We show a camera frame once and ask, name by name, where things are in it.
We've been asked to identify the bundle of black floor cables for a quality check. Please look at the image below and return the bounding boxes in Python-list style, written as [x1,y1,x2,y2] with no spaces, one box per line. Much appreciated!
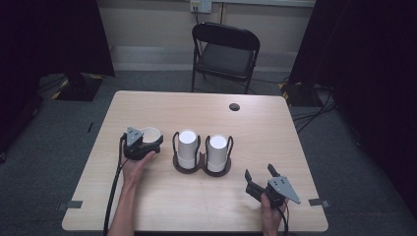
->
[290,84,338,135]

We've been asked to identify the dark double cup holder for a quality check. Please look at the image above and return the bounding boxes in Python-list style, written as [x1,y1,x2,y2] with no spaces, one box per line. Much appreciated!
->
[171,131,235,178]

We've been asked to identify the black folding chair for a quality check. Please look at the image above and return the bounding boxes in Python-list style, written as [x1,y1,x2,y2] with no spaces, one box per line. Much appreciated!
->
[191,22,262,94]

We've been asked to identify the single white paper cup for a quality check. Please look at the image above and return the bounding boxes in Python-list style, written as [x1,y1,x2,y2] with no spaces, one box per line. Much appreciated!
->
[140,126,163,146]

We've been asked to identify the left hand-held gripper black cable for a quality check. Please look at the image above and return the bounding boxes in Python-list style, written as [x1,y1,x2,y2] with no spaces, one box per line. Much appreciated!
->
[102,133,128,236]

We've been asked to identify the stack of white paper cups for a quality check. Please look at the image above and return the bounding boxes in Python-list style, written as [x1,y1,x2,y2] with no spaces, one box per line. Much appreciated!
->
[177,129,200,170]
[207,134,229,173]

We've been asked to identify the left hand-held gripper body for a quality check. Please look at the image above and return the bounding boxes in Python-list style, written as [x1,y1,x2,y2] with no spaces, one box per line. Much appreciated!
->
[122,126,162,162]

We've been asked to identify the right hand-held gripper black cable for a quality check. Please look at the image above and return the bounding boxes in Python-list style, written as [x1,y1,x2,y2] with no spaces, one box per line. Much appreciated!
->
[275,203,291,236]

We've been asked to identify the person's right hand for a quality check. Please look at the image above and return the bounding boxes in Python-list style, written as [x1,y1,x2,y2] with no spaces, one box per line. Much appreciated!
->
[260,194,290,236]

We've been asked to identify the black stand base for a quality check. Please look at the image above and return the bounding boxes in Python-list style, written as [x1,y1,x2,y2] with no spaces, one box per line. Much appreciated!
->
[279,81,330,108]
[51,72,105,102]

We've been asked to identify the black curtain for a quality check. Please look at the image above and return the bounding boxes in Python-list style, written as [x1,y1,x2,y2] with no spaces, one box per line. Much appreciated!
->
[0,0,116,155]
[287,0,417,219]

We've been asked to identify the white wall socket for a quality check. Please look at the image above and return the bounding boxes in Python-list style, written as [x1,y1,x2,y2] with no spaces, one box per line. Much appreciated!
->
[189,0,213,15]

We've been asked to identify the person's left hand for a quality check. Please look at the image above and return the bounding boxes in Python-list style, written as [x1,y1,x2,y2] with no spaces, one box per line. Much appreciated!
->
[120,148,157,189]

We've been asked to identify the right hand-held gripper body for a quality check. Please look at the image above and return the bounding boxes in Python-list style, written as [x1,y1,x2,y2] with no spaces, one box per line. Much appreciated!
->
[258,175,302,209]

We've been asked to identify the hand-held gripper black cable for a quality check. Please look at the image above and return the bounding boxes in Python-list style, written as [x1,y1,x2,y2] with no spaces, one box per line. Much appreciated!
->
[102,133,128,236]
[275,203,291,236]

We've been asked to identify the grey tape strip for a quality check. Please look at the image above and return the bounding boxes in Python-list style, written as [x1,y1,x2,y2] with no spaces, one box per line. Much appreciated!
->
[56,200,84,211]
[308,198,330,208]

